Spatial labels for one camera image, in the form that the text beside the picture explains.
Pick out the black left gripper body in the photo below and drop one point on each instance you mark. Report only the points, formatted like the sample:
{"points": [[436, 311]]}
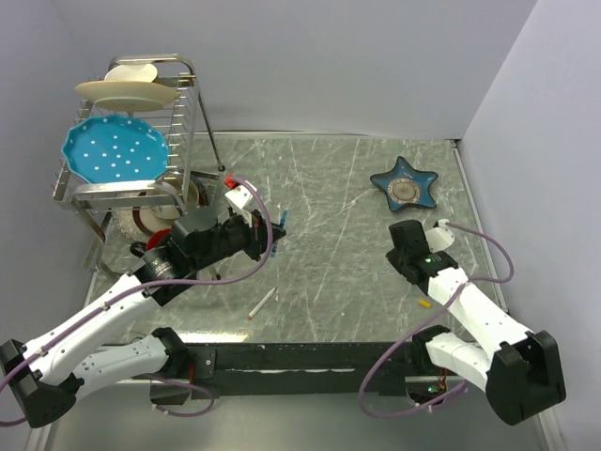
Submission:
{"points": [[232, 237]]}

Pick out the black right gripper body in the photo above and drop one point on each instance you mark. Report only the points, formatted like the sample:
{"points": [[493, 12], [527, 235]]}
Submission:
{"points": [[394, 259]]}

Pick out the blue pen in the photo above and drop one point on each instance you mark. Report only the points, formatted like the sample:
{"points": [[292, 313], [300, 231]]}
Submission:
{"points": [[282, 222]]}

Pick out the white orange pen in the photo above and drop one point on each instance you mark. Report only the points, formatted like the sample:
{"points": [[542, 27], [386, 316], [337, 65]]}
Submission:
{"points": [[261, 303]]}

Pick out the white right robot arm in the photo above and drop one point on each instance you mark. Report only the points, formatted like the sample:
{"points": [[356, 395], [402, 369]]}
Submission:
{"points": [[438, 346]]}

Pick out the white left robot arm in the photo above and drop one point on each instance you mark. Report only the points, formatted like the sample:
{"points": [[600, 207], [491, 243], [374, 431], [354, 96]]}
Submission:
{"points": [[49, 374]]}

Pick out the blue star-shaped dish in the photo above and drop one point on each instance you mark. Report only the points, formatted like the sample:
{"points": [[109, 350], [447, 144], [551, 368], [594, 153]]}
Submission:
{"points": [[406, 187]]}

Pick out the red mug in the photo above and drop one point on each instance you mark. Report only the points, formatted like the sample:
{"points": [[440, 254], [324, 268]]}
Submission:
{"points": [[157, 239]]}

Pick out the white bowl brown rim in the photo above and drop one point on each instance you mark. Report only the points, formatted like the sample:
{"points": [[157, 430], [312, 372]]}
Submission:
{"points": [[154, 219]]}

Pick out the metal dish rack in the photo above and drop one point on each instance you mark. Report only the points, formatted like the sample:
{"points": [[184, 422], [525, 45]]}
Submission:
{"points": [[103, 207]]}

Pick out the blue polka dot plate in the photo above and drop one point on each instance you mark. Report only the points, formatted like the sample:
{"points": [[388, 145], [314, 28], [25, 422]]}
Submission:
{"points": [[114, 148]]}

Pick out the large cream plate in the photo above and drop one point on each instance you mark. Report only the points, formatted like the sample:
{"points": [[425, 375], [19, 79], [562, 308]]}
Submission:
{"points": [[127, 96]]}

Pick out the small cream plate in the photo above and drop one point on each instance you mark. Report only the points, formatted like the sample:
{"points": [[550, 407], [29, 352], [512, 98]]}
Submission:
{"points": [[145, 73]]}

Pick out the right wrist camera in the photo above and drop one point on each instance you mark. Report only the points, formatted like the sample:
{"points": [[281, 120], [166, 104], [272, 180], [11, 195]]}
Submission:
{"points": [[440, 236]]}

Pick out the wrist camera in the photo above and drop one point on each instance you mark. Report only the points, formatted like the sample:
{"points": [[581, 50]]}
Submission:
{"points": [[440, 236], [239, 199]]}

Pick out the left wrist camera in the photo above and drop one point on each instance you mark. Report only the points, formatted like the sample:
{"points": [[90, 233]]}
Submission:
{"points": [[239, 199]]}

